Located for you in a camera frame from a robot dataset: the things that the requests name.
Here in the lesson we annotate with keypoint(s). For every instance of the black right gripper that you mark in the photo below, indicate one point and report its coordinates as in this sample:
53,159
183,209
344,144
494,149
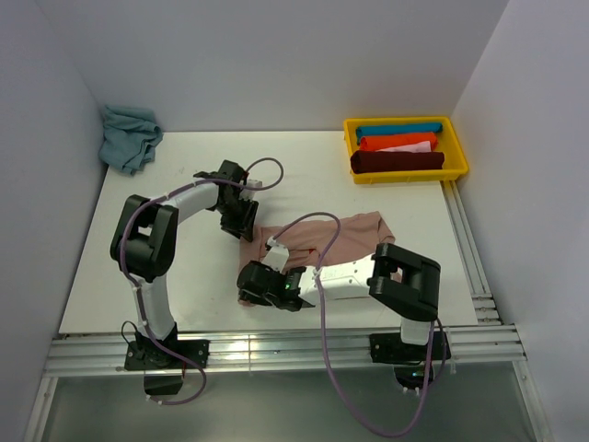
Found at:
246,296

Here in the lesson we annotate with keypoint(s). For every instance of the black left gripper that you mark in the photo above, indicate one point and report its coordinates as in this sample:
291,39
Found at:
244,226

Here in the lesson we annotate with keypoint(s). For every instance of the pink printed t-shirt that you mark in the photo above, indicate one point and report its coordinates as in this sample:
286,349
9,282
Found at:
343,251

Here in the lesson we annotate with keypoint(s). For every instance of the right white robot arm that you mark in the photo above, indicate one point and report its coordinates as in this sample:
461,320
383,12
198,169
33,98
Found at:
401,280

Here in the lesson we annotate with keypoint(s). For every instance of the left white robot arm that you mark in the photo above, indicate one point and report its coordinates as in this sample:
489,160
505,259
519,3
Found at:
144,247

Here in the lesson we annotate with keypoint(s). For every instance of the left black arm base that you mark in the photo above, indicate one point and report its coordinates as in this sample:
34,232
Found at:
164,373

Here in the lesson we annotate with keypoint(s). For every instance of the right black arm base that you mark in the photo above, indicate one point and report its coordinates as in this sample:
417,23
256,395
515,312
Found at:
408,360

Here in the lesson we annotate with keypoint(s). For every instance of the crumpled teal t-shirt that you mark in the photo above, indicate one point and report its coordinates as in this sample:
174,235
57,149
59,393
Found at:
130,138

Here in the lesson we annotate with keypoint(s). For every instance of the rolled maroon t-shirt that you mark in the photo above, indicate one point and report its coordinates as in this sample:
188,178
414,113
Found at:
374,162

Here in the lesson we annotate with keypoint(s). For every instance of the rolled orange t-shirt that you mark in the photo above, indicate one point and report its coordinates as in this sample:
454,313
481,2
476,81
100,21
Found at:
411,143

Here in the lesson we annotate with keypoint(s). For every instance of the rolled blue t-shirt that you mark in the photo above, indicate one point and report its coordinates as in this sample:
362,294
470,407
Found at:
394,129

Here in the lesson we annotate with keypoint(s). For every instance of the yellow plastic bin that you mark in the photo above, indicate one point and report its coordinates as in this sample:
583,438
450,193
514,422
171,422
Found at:
455,162

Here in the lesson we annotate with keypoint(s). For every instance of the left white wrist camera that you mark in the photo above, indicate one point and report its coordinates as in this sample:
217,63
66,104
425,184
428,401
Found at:
251,187

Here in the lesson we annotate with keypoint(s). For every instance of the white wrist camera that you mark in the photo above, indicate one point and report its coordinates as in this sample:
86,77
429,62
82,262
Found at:
251,187
277,255

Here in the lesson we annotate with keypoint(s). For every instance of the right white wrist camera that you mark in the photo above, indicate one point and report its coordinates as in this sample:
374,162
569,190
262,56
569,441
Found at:
277,255

